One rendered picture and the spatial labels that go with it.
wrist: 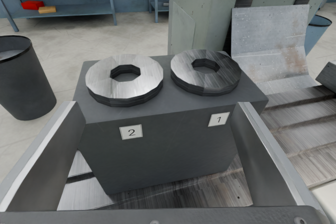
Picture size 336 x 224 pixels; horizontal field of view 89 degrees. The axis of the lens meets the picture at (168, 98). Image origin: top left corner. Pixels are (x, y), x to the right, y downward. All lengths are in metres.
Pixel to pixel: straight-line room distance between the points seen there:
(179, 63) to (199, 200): 0.23
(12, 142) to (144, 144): 1.78
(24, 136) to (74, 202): 1.61
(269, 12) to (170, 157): 0.62
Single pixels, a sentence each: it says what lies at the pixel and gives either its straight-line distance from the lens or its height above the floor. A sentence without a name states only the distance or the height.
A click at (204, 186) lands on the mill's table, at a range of 0.36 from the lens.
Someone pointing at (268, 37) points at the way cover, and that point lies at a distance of 0.75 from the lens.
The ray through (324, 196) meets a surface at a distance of 0.55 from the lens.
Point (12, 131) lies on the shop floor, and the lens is 2.05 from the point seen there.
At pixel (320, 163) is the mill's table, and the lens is 0.48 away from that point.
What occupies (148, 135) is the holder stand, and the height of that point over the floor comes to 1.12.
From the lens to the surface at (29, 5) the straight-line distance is 4.35.
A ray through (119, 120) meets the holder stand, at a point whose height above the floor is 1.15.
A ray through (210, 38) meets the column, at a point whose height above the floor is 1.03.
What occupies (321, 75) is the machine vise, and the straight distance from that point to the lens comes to 0.72.
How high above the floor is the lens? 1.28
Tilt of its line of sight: 43 degrees down
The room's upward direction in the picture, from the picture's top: 3 degrees clockwise
